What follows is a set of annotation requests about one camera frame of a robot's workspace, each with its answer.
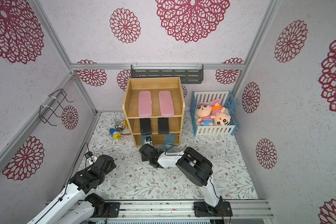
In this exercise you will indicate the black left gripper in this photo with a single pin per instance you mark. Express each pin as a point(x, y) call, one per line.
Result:
point(113, 164)

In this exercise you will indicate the pink plush pig toy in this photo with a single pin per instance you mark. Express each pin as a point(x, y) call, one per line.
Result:
point(203, 112)

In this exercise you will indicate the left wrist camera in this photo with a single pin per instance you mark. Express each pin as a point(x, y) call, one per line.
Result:
point(90, 158)

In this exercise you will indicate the grey plush keychain toy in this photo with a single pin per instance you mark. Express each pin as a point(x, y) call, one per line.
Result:
point(120, 125)

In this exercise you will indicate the wooden three-tier shelf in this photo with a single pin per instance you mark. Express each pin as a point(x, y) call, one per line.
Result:
point(154, 85)

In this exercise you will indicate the blue yellow keychain toy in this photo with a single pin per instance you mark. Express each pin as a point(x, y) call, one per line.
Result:
point(117, 135)

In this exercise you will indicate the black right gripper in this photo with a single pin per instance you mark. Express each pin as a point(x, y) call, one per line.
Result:
point(145, 151)

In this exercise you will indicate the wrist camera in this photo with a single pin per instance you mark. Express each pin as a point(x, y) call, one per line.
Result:
point(90, 158)
point(148, 140)

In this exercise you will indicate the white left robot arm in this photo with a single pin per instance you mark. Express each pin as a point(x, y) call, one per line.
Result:
point(74, 204)

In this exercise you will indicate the blue white toy crate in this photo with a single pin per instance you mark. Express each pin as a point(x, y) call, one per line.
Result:
point(227, 101)

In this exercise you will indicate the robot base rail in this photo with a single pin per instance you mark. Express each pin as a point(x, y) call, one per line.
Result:
point(254, 211)

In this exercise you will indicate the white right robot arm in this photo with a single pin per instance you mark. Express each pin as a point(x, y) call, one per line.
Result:
point(191, 163)

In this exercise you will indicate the pink pencil case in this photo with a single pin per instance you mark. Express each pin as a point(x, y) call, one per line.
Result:
point(145, 104)
point(166, 104)

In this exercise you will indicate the orange striped plush toy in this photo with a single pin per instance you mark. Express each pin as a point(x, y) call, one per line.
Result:
point(220, 118)

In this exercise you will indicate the grey wall-mounted rack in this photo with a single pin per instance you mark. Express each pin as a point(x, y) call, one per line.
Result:
point(187, 76)

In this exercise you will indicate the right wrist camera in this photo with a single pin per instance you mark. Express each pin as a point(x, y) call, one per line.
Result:
point(148, 140)

